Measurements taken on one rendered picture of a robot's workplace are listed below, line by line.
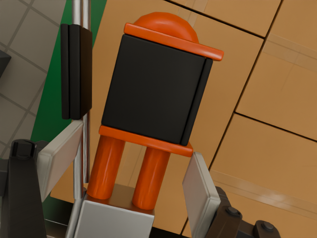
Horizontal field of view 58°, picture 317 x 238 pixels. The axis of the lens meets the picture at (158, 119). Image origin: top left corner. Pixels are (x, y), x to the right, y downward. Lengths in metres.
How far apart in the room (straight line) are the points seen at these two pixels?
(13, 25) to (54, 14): 0.18
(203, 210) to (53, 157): 0.09
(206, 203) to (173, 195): 0.68
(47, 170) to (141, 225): 0.12
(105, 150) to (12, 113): 1.23
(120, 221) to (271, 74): 0.63
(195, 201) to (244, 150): 0.65
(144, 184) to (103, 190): 0.03
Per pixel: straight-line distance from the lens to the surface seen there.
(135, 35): 0.21
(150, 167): 0.24
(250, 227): 0.17
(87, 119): 0.26
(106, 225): 0.26
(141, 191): 0.25
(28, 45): 1.38
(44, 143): 0.19
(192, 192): 0.20
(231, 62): 0.76
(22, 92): 1.41
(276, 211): 0.95
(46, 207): 0.97
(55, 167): 0.18
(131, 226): 0.26
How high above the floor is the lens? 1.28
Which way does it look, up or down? 75 degrees down
